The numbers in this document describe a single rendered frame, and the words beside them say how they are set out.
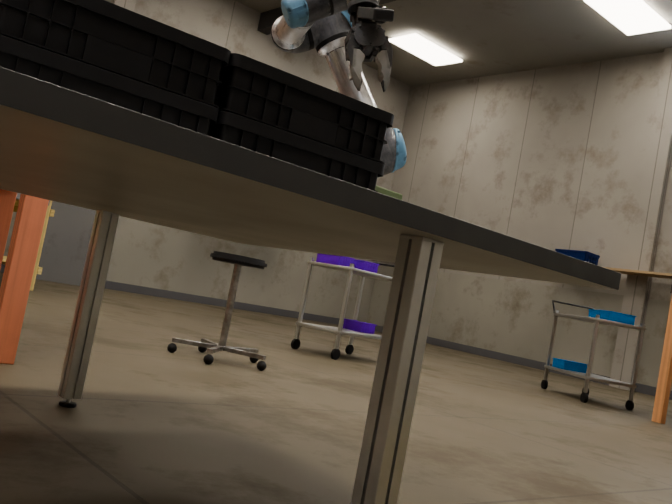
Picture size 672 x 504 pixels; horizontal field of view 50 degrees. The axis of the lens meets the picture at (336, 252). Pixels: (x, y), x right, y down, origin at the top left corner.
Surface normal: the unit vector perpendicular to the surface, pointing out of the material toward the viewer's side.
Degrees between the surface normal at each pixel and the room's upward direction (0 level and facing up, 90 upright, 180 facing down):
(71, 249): 83
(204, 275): 90
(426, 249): 90
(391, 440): 90
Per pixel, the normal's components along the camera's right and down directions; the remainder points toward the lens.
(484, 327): -0.74, -0.18
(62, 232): 0.67, -0.05
